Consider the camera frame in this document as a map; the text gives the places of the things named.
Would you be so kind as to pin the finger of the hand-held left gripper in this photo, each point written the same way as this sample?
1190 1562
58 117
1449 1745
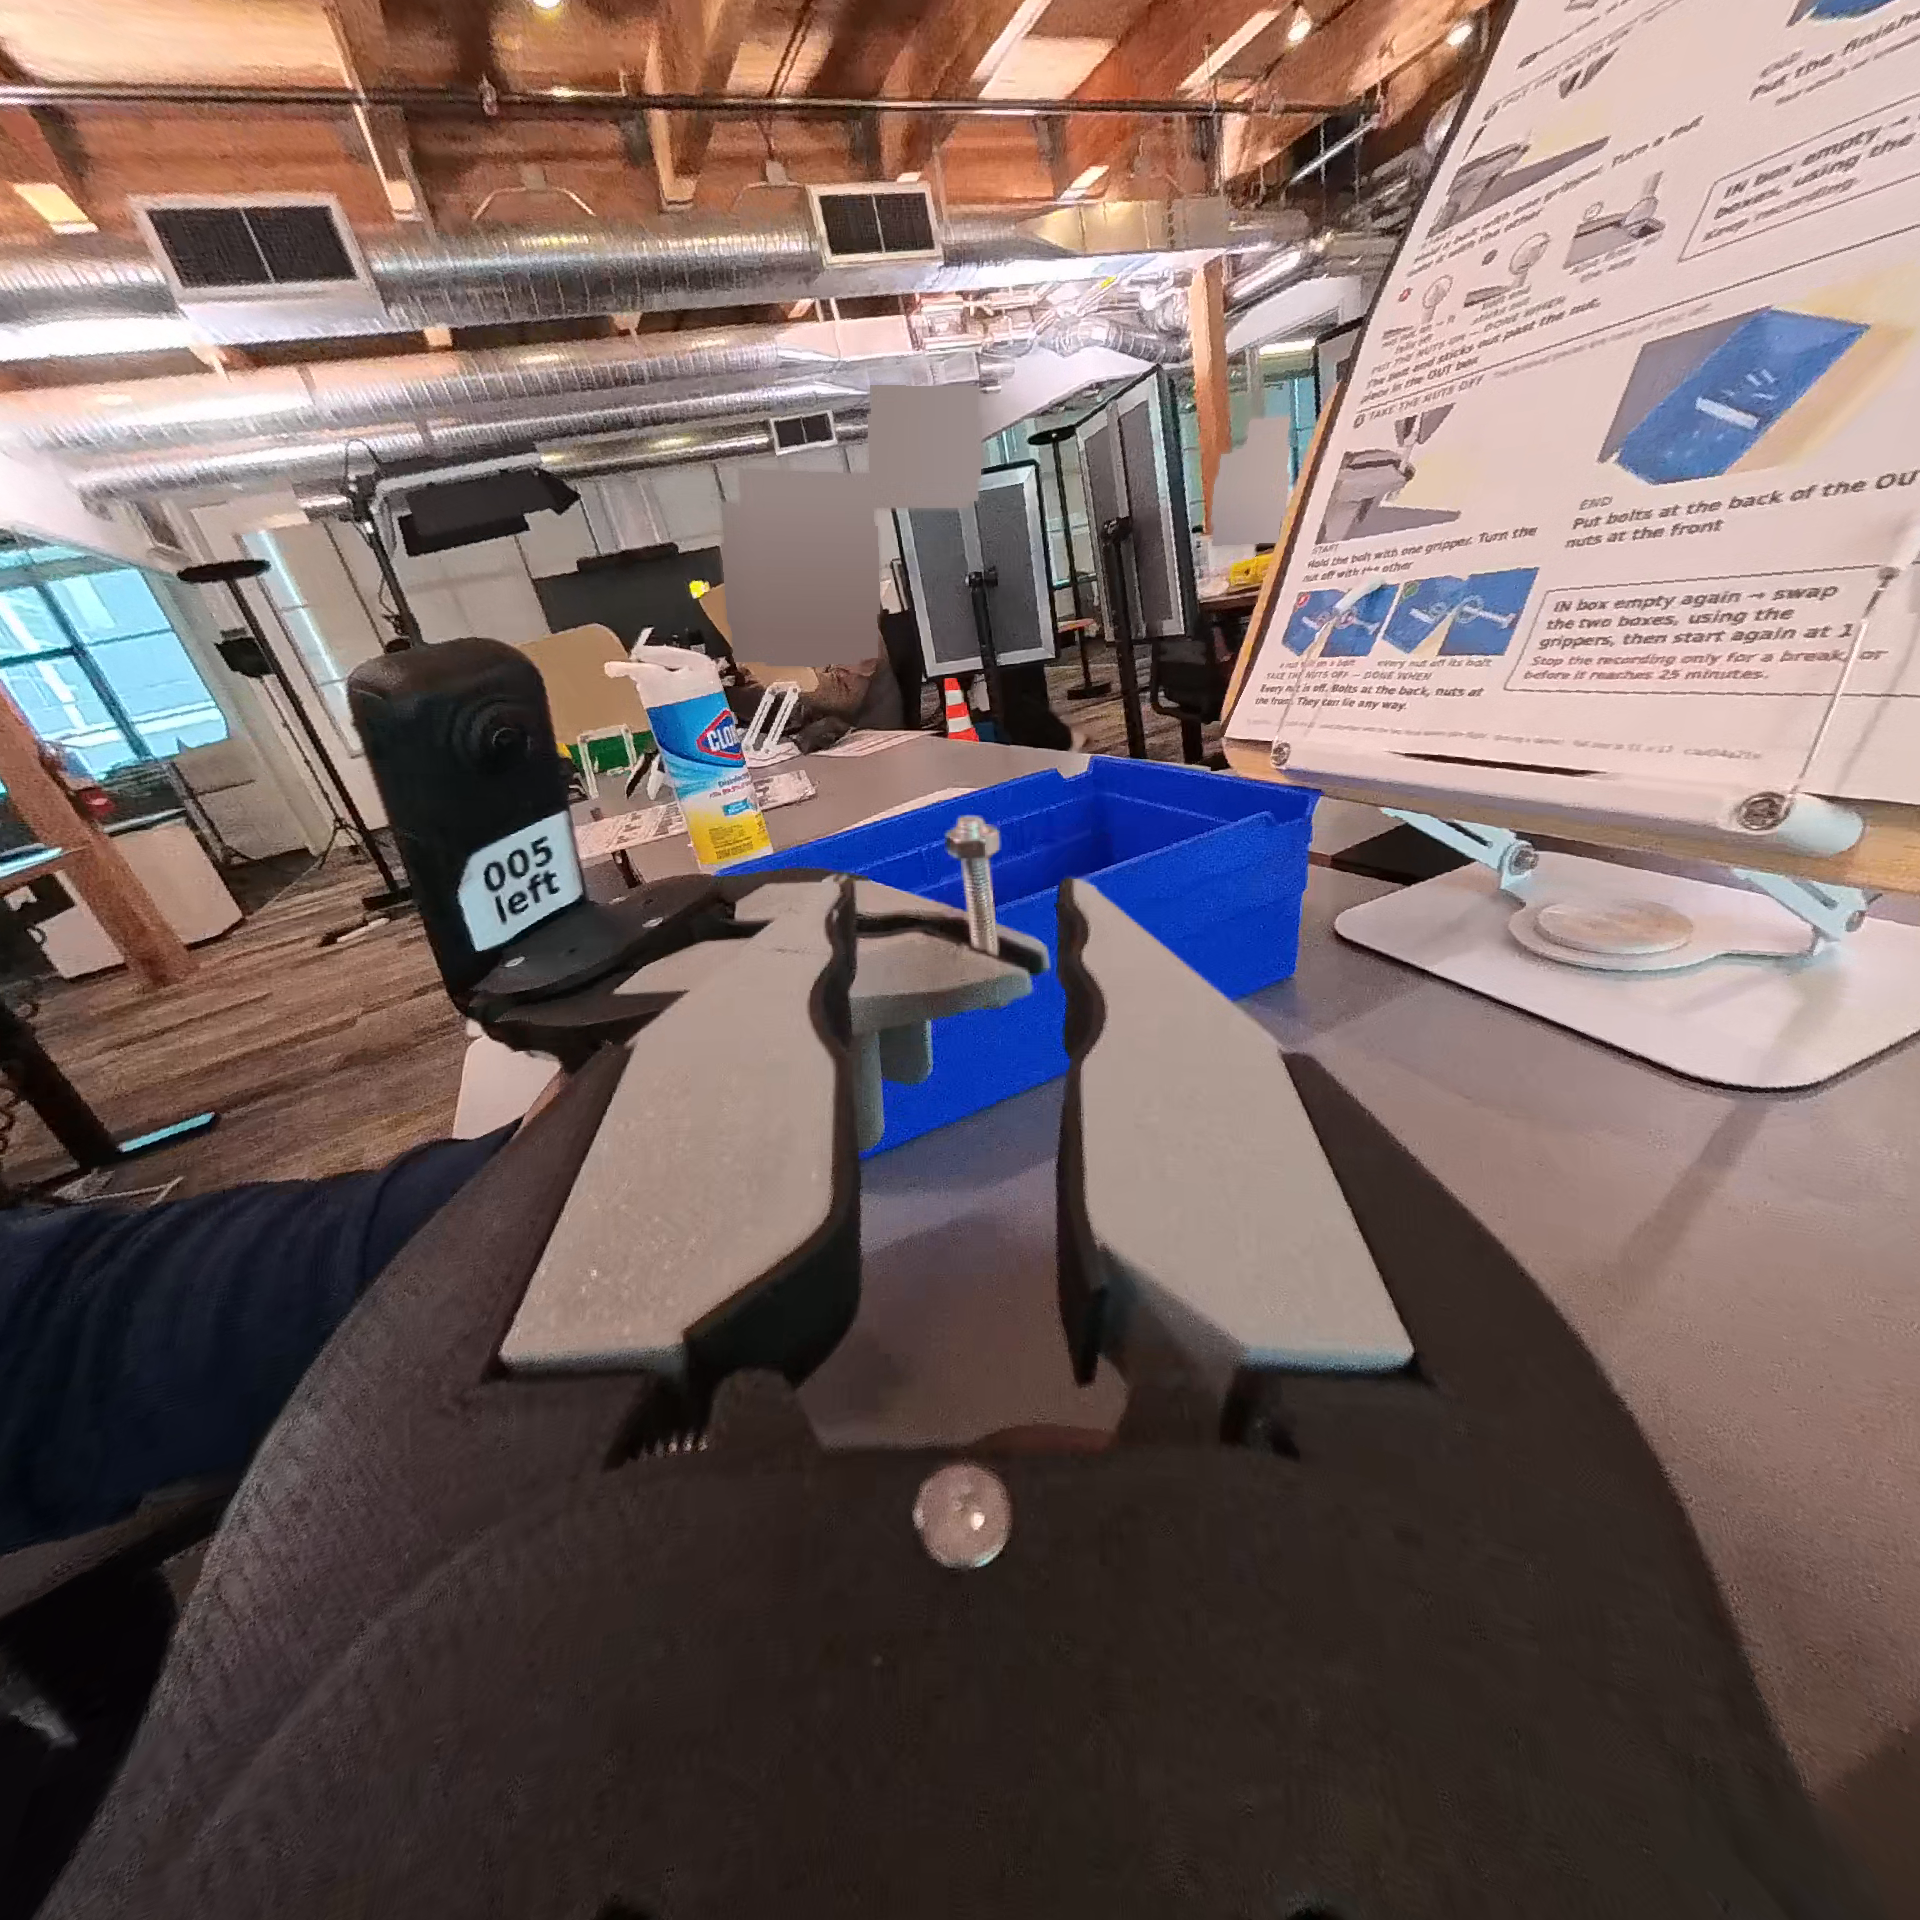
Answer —
780 908
931 974

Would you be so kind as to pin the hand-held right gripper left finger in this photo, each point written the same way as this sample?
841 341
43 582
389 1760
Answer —
692 1171

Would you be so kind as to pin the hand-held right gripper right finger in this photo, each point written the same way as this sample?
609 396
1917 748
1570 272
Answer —
1231 1171

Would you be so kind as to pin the silver hex bolt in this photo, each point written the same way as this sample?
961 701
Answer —
985 900

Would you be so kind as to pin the blue plastic bin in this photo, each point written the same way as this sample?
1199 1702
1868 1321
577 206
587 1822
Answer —
1201 900

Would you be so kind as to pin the person's left forearm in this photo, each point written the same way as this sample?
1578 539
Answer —
182 1318

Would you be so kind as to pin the printed brochure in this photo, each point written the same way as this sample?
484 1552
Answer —
787 784

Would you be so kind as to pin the tan board on white stand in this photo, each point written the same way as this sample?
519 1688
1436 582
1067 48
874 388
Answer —
587 675

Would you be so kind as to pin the black patterned printed sheet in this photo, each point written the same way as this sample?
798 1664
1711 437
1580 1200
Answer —
638 827

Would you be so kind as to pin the disinfectant wipes canister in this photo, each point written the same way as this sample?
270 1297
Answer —
705 749

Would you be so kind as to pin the white paper sheet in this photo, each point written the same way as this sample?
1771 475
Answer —
886 742
961 792

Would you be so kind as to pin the black display screen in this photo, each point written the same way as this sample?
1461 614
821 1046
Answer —
629 592

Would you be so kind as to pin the black studio light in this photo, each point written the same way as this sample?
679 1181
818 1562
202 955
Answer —
466 509

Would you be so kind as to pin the orange traffic cone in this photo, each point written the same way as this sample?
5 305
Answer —
961 716

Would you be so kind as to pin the white cabinet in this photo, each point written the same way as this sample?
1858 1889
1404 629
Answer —
165 892

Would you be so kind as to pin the large window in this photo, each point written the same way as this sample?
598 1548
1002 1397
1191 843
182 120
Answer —
90 660

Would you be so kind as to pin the white framed grey panel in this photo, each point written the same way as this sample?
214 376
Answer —
975 586
1148 509

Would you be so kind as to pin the black office chair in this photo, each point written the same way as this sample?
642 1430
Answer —
1194 675

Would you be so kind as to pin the small white air vent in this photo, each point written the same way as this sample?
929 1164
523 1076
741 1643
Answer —
804 430

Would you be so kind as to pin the wooden standing desk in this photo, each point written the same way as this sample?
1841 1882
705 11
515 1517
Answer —
53 1094

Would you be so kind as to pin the large white air vent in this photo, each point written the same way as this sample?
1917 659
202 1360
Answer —
254 246

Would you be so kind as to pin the wooden display board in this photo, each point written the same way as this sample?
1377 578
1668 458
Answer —
1894 854

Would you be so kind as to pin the printed instruction sheet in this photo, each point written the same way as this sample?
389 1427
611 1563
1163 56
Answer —
1651 451

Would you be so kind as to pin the white frame stand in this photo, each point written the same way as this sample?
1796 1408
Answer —
757 734

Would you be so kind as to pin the silver ventilation duct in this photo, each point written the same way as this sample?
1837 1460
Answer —
451 388
601 253

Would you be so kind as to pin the wooden support post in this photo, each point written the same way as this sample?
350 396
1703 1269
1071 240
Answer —
106 868
1212 388

